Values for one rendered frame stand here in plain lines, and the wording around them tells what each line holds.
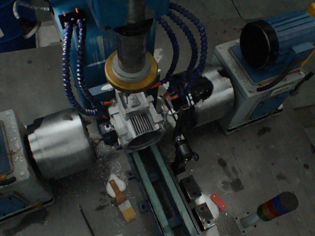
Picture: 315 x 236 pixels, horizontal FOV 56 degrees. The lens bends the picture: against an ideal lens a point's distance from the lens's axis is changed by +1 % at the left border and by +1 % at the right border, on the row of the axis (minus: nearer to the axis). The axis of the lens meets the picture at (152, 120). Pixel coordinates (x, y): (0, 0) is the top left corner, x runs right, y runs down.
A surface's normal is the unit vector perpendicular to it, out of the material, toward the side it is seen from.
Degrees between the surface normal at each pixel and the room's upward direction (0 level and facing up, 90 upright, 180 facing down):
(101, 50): 90
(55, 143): 24
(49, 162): 51
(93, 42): 90
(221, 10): 0
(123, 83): 0
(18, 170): 0
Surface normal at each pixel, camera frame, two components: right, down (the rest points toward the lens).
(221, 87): 0.21, -0.09
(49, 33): 0.05, -0.47
